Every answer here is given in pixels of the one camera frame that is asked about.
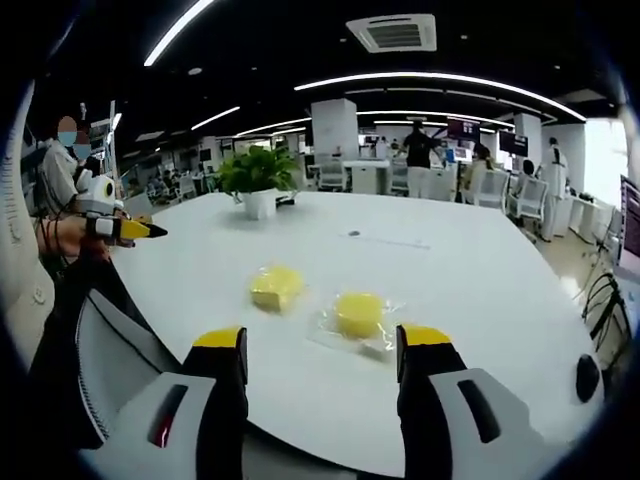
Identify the round yellow silicone block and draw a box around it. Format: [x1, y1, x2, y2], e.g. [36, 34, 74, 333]
[332, 291, 385, 344]

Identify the white mesh office chair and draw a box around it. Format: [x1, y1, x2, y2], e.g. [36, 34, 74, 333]
[317, 155, 348, 193]
[473, 169, 510, 207]
[507, 176, 550, 224]

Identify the black cable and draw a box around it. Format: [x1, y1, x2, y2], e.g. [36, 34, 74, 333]
[33, 205, 70, 274]

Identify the green potted plant white pot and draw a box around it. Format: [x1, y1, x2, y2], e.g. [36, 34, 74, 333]
[216, 144, 300, 221]

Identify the black oval mouse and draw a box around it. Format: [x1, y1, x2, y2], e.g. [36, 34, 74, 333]
[574, 352, 602, 405]

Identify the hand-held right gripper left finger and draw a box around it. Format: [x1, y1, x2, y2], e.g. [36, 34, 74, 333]
[97, 325, 250, 480]

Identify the black metal chair frame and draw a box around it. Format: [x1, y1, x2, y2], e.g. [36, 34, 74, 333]
[581, 271, 632, 354]

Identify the computer monitor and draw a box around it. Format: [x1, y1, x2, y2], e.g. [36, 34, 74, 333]
[615, 173, 640, 274]

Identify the straight ceiling light strip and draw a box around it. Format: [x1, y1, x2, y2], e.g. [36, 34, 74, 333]
[143, 0, 217, 68]

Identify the long curved ceiling light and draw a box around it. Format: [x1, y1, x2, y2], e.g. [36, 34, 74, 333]
[293, 71, 588, 122]

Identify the person's left hand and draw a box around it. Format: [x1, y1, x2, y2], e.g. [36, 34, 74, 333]
[48, 219, 114, 260]

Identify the hanging display screen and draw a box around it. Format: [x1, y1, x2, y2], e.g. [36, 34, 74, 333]
[446, 117, 482, 142]
[498, 131, 530, 157]

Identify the square yellow silicone block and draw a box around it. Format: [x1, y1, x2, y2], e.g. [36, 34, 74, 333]
[249, 264, 307, 315]

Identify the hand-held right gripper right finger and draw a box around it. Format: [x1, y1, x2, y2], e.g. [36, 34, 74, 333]
[394, 323, 557, 480]

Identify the ceiling air conditioner vent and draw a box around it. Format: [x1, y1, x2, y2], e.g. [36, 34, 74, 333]
[345, 13, 438, 54]

